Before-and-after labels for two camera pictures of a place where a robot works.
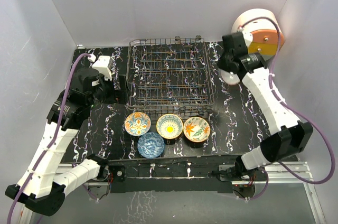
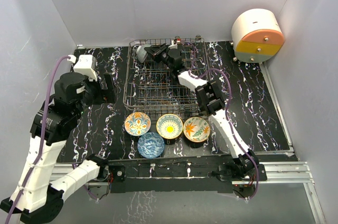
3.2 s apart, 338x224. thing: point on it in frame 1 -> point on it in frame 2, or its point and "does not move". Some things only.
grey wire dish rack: [169, 75] does not move
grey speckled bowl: [229, 77] -> [141, 53]
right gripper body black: [223, 62] -> [162, 56]
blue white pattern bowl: [151, 145] does not move
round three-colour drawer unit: [261, 30] does not move
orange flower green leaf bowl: [196, 129] does not move
